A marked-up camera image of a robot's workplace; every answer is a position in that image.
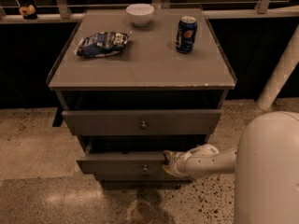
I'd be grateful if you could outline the blue pepsi can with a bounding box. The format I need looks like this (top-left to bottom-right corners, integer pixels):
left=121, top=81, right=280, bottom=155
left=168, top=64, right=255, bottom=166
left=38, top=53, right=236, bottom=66
left=176, top=16, right=197, bottom=53

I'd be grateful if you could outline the grey top drawer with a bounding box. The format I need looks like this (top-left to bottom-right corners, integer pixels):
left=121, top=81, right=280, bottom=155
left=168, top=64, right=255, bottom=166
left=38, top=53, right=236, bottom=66
left=63, top=109, right=221, bottom=136

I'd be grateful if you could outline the white diagonal pole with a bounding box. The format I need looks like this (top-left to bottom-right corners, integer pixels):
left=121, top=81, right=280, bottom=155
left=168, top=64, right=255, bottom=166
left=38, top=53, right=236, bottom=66
left=256, top=25, right=299, bottom=110

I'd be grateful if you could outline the small yellow black object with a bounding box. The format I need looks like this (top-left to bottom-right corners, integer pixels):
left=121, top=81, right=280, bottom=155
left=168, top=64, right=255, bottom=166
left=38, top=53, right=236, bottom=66
left=19, top=5, right=37, bottom=20

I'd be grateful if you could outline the grey bottom drawer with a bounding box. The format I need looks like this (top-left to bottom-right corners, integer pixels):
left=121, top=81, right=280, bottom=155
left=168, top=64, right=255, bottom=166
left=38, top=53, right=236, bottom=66
left=94, top=173, right=192, bottom=182

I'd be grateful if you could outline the grey drawer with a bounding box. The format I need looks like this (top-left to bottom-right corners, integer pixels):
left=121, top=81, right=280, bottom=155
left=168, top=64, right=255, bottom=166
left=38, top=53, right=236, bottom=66
left=94, top=173, right=192, bottom=182
left=77, top=134, right=206, bottom=175
left=63, top=109, right=221, bottom=136

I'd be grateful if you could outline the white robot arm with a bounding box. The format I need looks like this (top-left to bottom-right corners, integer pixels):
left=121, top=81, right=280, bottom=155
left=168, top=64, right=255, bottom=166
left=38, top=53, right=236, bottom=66
left=164, top=111, right=299, bottom=224

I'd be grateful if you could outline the grey drawer cabinet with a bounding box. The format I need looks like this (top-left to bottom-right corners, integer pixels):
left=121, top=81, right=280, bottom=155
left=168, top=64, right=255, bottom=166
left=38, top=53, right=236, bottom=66
left=46, top=7, right=237, bottom=183

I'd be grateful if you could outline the round floor drain cover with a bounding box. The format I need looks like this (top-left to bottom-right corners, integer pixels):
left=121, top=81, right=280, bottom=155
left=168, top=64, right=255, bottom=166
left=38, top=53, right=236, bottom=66
left=126, top=200, right=162, bottom=224

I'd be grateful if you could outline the blue chip bag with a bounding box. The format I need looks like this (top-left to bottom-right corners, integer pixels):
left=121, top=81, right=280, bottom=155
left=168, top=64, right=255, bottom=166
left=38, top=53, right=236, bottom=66
left=74, top=32, right=131, bottom=58

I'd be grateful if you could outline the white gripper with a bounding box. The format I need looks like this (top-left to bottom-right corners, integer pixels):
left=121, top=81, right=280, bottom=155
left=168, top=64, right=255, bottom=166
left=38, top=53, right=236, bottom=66
left=163, top=144, right=220, bottom=178

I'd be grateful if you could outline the white bowl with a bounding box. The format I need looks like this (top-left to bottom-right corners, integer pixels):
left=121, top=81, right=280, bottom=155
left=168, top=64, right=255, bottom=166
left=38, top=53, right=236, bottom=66
left=125, top=4, right=154, bottom=27

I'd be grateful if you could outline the metal railing frame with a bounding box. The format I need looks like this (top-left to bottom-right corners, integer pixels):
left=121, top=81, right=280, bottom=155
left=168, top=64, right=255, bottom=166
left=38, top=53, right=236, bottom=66
left=0, top=0, right=299, bottom=25

